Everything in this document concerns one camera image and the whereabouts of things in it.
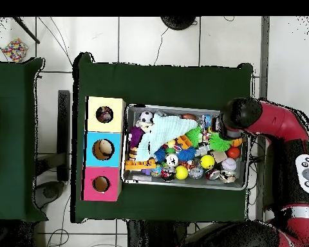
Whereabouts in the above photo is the mint green cloth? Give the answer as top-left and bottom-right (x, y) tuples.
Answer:
(135, 113), (198, 162)

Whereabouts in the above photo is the colourful patterned cloth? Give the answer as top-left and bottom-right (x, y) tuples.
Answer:
(1, 37), (29, 63)
(96, 105), (114, 124)

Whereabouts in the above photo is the silver mesh bin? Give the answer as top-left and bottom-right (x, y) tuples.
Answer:
(120, 103), (249, 192)

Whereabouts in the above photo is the wooden box with three holes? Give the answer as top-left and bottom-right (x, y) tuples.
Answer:
(80, 96), (127, 202)

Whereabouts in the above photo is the purple spiky toy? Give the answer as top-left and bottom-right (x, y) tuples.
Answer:
(128, 126), (145, 149)

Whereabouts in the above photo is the small soccer ball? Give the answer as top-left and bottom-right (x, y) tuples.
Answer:
(138, 111), (155, 124)

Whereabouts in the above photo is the blue spiky ball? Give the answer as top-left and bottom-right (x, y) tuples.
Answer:
(176, 146), (197, 162)

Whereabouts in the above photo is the green spiky ball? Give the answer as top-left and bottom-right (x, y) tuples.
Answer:
(185, 126), (203, 148)

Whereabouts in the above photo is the yellow ball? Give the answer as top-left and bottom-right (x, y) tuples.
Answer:
(200, 154), (216, 170)
(174, 165), (189, 180)

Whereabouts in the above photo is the green spiky toy with eyes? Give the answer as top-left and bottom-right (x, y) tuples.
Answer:
(209, 132), (233, 152)

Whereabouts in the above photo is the black round object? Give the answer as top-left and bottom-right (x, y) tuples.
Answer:
(160, 16), (198, 31)

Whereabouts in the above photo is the grey rounded object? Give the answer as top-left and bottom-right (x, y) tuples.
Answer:
(32, 180), (66, 210)

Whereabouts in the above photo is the black rod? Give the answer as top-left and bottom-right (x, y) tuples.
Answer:
(12, 16), (41, 44)

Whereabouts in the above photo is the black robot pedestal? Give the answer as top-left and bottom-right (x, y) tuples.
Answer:
(127, 219), (189, 247)

